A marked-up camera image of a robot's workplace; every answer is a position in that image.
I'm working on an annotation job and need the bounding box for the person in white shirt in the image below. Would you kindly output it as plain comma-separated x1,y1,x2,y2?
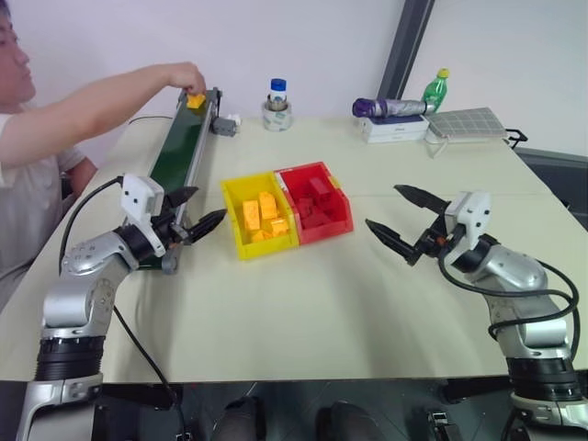
0,7,100,314

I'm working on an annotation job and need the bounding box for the yellow plastic bin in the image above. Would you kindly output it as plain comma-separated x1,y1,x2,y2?
220,171,302,263

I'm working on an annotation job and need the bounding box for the black handle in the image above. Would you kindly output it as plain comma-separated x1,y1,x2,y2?
503,129,529,149

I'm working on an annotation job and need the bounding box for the grey checked pad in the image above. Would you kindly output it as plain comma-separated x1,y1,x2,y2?
424,107,512,140

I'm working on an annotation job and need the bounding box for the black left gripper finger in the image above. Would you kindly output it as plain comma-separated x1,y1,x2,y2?
185,208,229,243
162,186,200,210

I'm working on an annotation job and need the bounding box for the thin black power cord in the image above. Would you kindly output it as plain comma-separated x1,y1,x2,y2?
127,114,175,127

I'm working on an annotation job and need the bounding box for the white tape roll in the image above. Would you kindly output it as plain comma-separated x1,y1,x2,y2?
261,99,296,133

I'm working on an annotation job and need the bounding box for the green plastic bottle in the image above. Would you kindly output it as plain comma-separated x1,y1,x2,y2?
421,67,452,115

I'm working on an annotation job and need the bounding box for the person's right hand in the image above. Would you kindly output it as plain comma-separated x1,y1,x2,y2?
166,62,209,96

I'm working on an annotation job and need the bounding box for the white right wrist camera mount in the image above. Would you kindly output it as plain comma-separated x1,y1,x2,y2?
443,190,492,268

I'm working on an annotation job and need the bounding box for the green conveyor belt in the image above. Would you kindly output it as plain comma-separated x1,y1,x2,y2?
136,87,224,277

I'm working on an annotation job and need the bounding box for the purple folded umbrella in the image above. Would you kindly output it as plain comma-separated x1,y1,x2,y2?
351,96,435,119

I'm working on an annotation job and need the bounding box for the dark grey pillar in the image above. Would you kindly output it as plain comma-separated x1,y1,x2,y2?
376,0,435,100

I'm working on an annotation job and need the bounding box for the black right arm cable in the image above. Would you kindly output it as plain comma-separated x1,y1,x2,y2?
436,238,582,368

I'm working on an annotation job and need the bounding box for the white box with dark lid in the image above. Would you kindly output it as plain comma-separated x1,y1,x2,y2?
356,114,431,135

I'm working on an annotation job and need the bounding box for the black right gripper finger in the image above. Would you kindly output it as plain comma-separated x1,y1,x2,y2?
393,184,453,217
365,218,424,267

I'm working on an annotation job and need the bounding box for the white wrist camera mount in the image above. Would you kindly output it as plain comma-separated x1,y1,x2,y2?
120,174,167,258
443,190,492,268

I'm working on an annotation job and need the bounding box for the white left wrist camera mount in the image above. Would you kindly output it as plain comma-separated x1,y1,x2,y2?
120,174,167,258

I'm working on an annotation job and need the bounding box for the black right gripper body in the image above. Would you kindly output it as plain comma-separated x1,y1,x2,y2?
413,212,461,259

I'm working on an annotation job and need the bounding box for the red plastic bin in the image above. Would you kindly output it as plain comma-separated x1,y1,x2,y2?
274,160,356,245

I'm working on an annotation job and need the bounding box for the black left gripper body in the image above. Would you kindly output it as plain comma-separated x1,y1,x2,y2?
150,203,195,250

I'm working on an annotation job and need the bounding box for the white bottle with blue cap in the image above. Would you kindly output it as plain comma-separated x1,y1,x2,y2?
267,77,290,112

